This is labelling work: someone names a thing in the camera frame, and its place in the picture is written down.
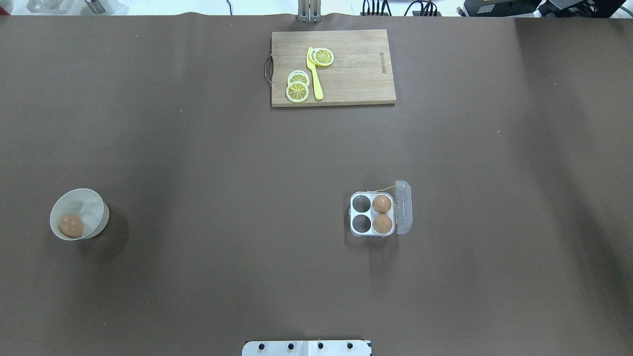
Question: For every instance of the white plastic bowl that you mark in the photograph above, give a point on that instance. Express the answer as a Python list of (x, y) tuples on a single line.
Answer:
[(85, 203)]

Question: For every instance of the brown egg from bowl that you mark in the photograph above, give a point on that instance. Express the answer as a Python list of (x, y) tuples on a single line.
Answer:
[(71, 226)]

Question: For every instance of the brown egg in box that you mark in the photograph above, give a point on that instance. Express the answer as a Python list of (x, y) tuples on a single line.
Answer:
[(382, 224), (382, 204)]

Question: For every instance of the clear plastic egg box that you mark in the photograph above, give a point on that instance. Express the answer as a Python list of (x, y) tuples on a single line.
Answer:
[(362, 213)]

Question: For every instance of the yellow plastic knife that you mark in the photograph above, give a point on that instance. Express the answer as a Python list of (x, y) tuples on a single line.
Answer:
[(318, 92)]

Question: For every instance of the wooden cutting board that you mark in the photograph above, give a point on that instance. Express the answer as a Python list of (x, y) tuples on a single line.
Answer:
[(362, 72)]

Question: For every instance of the lemon slice by knife tip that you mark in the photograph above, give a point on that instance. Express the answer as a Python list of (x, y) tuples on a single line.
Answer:
[(322, 57)]

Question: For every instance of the black monitor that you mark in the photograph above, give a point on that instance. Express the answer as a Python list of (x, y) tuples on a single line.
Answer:
[(499, 8)]

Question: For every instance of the lemon slice handle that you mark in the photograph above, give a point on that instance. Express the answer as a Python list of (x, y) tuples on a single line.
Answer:
[(298, 76), (297, 92)]

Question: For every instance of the aluminium frame post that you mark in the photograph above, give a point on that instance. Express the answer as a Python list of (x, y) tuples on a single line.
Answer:
[(309, 11)]

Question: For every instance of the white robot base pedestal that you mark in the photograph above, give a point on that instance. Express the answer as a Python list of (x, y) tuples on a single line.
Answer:
[(308, 348)]

